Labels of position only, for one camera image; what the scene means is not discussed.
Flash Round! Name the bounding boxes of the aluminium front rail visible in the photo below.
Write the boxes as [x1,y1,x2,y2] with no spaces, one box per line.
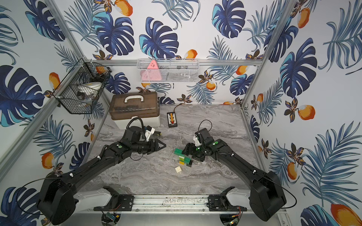
[73,190,238,214]

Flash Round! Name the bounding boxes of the brown lidded storage box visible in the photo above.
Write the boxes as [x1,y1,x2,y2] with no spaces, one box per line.
[109,92,161,130]

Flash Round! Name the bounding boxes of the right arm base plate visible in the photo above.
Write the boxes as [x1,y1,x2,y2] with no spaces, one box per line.
[206,195,247,212]

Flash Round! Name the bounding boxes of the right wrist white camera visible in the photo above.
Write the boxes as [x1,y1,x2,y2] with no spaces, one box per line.
[193,135,201,147]

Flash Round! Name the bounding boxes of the wrist white camera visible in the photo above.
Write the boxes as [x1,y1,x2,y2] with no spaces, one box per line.
[193,135,201,147]
[145,126,156,142]

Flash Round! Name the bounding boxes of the clear wall shelf tray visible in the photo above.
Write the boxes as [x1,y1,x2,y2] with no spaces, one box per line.
[137,58,199,83]

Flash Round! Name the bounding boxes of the white object in basket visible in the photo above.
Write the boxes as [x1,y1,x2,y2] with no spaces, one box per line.
[77,82,102,95]

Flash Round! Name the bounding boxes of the black wire basket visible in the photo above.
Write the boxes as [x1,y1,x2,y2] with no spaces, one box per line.
[52,58,112,115]

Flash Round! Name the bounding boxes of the cream lego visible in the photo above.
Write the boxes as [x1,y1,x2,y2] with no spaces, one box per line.
[175,166,182,173]

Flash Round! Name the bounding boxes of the black remote control box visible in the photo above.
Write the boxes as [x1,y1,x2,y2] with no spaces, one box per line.
[167,112,178,128]

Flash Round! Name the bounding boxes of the dark green long lego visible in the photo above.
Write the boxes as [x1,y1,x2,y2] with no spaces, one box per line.
[174,148,185,158]

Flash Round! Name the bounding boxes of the pink triangle object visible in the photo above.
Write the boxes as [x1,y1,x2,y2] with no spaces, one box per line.
[140,60,162,82]

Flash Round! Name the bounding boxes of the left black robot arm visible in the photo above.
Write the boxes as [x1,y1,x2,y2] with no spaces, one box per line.
[37,124,166,225]

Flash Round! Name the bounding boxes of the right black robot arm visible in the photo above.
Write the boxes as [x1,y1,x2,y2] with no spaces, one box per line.
[182,128,287,222]

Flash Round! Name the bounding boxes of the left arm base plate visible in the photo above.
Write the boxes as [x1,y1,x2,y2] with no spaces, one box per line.
[93,195,134,212]

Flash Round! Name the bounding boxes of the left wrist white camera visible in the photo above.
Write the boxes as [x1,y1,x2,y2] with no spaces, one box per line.
[145,126,156,142]

